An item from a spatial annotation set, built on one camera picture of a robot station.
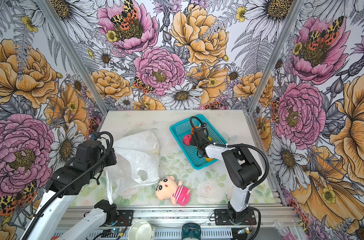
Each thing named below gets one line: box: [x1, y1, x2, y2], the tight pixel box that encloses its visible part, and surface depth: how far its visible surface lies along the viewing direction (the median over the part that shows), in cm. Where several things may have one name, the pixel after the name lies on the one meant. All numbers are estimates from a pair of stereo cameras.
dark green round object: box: [181, 222, 202, 240], surface depth 65 cm
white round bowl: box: [128, 220, 156, 240], surface depth 71 cm
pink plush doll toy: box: [155, 176, 191, 206], surface depth 77 cm
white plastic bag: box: [105, 130, 160, 205], surface depth 77 cm
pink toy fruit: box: [183, 134, 192, 146], surface depth 101 cm
